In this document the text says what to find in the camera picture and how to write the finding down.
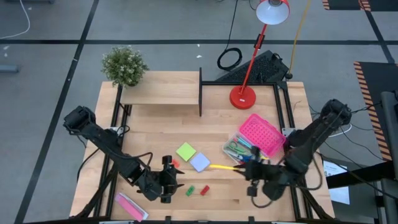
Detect green handled scissors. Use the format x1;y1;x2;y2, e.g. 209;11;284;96
228;141;248;157

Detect black mat striped edge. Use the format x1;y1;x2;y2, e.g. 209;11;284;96
353;60;398;162

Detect pink card in clear sleeve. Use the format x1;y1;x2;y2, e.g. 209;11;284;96
114;192;150;223

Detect clear pencil box pink lid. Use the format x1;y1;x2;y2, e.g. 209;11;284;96
221;113;287;166

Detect teal pen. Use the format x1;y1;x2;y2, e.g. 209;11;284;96
233;139;251;153
237;136;253;150

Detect coiled black cable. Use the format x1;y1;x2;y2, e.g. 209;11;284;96
216;0;244;72

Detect wooden shelf black legs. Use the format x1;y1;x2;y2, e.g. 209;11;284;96
119;67;204;118

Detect purple sticky note pad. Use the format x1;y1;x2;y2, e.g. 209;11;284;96
189;152;212;173

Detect potted green plant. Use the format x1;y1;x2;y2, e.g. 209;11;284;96
101;45;150;88

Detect yellow cable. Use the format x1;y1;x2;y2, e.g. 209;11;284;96
287;0;312;79

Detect white floor cable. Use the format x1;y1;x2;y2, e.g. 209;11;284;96
0;0;31;40

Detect black perforated computer case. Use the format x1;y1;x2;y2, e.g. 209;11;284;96
215;50;290;83

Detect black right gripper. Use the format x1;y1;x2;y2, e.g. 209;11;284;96
233;146;285;198

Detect yellow highlighter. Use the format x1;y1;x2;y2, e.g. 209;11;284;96
208;164;242;172

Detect red desk lamp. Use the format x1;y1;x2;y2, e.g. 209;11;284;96
229;0;291;111

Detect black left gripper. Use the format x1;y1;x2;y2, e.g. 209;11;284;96
138;155;188;204

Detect green sticky note pad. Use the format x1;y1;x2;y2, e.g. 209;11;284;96
175;142;198;163

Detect white paper sheet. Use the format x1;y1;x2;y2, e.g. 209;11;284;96
323;159;351;205

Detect grey metal post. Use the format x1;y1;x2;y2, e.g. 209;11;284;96
380;90;398;224

